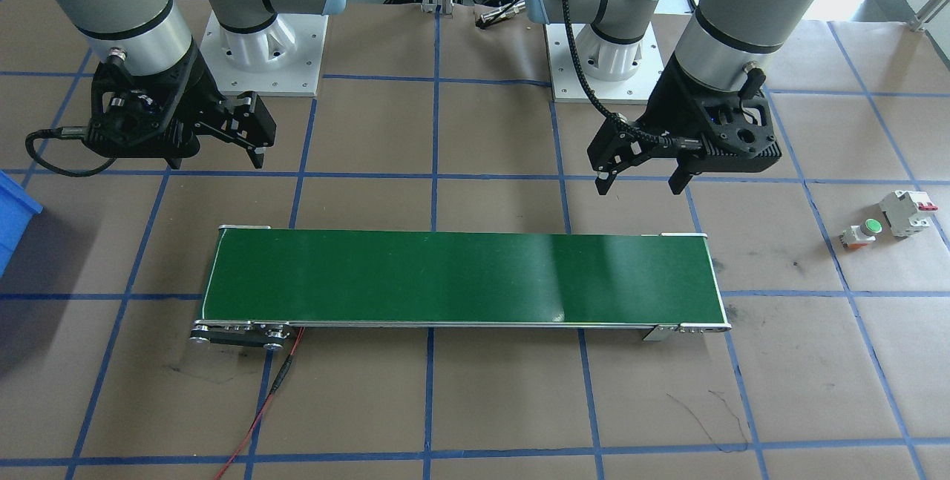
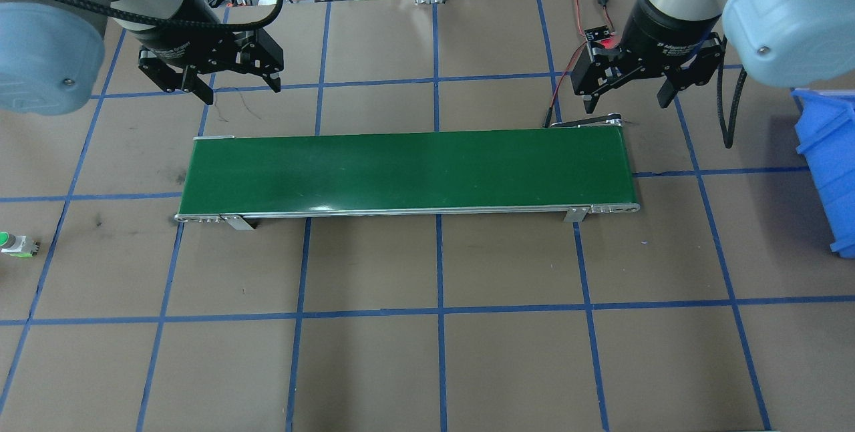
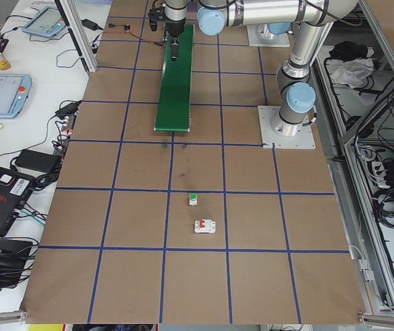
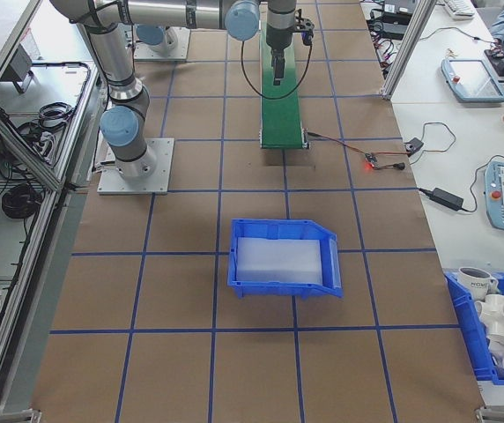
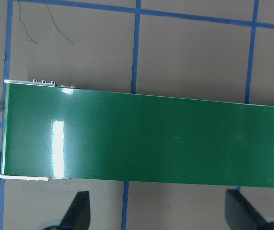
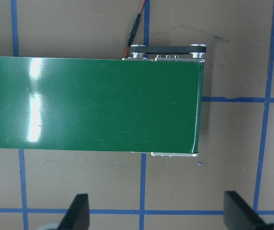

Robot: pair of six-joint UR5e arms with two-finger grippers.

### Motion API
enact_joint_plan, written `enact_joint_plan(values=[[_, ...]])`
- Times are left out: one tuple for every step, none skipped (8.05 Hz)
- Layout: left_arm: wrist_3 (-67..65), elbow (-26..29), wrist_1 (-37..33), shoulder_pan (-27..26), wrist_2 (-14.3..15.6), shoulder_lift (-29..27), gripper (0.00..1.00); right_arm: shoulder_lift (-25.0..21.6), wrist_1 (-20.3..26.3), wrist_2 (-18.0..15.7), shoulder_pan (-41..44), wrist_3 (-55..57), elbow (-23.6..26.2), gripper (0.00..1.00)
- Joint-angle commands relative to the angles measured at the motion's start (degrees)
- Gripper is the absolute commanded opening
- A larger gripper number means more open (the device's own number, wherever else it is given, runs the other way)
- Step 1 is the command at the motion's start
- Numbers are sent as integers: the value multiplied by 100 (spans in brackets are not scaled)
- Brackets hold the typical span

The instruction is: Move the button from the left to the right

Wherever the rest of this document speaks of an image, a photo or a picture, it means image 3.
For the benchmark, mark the white square base plate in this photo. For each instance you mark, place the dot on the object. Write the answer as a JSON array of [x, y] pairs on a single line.
[[300, 141], [269, 42]]

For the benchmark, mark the V-shaped metal frame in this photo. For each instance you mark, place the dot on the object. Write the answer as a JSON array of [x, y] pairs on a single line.
[[355, 207]]

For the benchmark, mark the large black power brick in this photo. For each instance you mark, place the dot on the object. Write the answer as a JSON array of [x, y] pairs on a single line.
[[36, 160]]

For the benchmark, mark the green push button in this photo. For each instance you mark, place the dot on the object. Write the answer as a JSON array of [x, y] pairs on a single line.
[[193, 199]]

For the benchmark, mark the white circuit breaker red switch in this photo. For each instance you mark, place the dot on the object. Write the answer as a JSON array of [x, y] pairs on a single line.
[[205, 226]]

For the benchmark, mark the small black sensor module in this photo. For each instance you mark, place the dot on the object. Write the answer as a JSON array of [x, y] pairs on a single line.
[[127, 27]]

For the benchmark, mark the white cloth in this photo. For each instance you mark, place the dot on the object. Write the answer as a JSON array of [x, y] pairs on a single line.
[[352, 71]]

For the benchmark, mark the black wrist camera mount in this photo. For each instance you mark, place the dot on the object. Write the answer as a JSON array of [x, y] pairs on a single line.
[[154, 17]]

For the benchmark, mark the yellow drink can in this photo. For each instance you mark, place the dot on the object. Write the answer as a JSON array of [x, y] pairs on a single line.
[[0, 60]]

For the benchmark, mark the green belt conveyor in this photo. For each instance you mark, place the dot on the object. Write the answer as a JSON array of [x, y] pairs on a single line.
[[176, 86]]

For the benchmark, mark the aluminium rig bar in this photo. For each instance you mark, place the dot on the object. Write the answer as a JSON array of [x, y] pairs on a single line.
[[386, 319], [0, 318]]

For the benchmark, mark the white power strip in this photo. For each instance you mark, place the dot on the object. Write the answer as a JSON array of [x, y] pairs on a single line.
[[377, 169]]

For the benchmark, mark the grey power strip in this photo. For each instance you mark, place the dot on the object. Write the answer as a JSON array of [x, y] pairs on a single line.
[[65, 132]]

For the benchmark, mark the blue grey teach pendant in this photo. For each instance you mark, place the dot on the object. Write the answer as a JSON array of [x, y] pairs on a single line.
[[43, 21], [2, 96]]

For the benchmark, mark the black cloth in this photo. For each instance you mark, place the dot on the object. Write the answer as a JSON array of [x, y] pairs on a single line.
[[350, 50]]

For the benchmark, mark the aluminium frame post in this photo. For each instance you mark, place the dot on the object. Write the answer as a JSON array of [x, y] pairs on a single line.
[[80, 38]]

